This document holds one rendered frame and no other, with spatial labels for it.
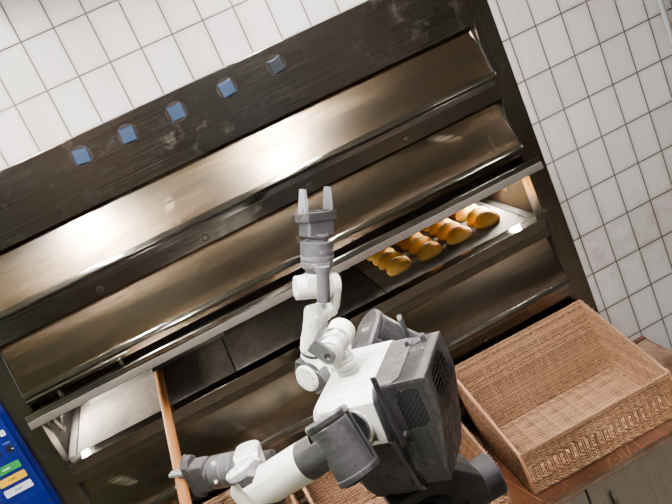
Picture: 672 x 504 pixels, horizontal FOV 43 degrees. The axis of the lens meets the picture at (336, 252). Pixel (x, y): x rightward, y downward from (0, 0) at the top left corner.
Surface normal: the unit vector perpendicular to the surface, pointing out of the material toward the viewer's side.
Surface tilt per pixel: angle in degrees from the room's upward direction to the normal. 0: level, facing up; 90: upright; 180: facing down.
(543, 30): 90
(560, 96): 90
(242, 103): 90
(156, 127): 90
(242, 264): 70
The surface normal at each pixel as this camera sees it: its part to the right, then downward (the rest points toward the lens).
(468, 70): 0.11, -0.11
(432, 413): -0.28, 0.42
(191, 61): 0.26, 0.20
